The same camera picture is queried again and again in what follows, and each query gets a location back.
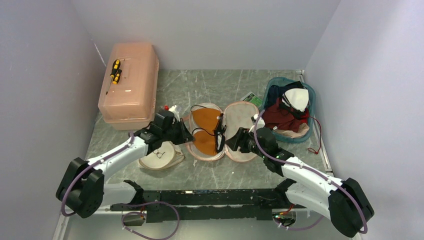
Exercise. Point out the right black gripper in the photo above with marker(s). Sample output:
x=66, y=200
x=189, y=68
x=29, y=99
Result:
x=240, y=139

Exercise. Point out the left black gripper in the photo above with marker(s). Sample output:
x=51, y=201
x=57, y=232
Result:
x=185, y=135

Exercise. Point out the orange black bra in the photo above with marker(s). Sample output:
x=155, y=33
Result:
x=209, y=131

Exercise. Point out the white mesh laundry bag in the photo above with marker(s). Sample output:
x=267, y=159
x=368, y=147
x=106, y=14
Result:
x=167, y=156

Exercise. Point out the dark red bra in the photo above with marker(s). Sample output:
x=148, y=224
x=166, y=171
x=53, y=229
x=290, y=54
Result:
x=284, y=117

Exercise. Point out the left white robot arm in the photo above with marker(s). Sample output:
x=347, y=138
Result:
x=83, y=188

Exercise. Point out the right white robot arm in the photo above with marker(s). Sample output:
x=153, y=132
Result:
x=343, y=202

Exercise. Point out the green white small box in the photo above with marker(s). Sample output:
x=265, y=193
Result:
x=252, y=98

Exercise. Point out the navy blue cloth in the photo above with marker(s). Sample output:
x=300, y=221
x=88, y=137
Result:
x=275, y=92

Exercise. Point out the beige pink cloth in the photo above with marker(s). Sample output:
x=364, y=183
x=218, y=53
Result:
x=302, y=131

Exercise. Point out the pink plastic storage box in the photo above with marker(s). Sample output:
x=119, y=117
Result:
x=130, y=104

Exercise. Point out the teal plastic basket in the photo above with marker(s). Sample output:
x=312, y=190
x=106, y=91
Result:
x=282, y=81

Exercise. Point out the yellow black screwdriver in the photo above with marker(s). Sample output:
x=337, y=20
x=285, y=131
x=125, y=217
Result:
x=115, y=67
x=114, y=78

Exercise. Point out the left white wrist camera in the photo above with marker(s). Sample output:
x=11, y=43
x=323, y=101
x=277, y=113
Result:
x=175, y=109

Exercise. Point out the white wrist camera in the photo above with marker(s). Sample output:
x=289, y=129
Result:
x=175, y=109
x=257, y=122

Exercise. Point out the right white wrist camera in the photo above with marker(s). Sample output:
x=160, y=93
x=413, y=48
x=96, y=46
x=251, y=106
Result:
x=257, y=122

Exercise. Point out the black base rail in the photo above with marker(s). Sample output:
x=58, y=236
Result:
x=169, y=205

